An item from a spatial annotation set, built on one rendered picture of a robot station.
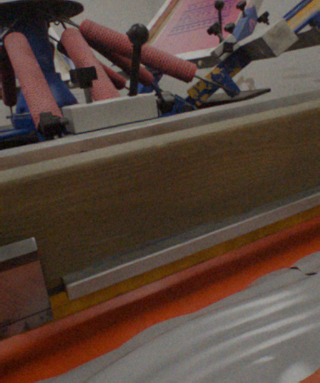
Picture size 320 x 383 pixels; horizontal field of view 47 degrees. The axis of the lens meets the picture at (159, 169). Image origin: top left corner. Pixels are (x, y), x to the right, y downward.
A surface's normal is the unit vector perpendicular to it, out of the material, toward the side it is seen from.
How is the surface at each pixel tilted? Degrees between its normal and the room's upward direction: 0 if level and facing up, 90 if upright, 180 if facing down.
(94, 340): 0
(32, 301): 90
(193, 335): 33
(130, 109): 90
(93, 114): 90
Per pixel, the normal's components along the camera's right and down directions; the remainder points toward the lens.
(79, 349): -0.14, -0.96
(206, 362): 0.11, -0.72
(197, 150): 0.44, 0.16
